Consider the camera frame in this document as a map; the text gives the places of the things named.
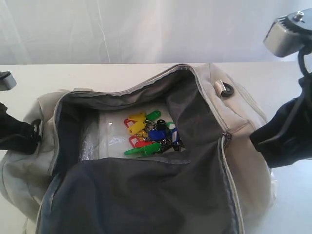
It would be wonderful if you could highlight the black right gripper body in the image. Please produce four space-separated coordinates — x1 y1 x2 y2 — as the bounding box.
273 77 312 161

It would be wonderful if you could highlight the beige fabric duffel bag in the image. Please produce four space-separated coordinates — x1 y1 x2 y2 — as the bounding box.
0 63 276 234

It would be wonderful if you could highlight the bunch of colourful key tags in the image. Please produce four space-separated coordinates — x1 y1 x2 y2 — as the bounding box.
124 110 185 157

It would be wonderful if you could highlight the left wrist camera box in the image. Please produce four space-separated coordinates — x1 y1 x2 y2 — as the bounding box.
0 71 17 92

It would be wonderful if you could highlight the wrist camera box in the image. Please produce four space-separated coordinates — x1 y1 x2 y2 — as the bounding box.
263 8 312 58
0 71 17 92

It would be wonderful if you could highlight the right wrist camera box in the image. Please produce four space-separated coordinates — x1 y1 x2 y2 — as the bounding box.
263 8 312 58

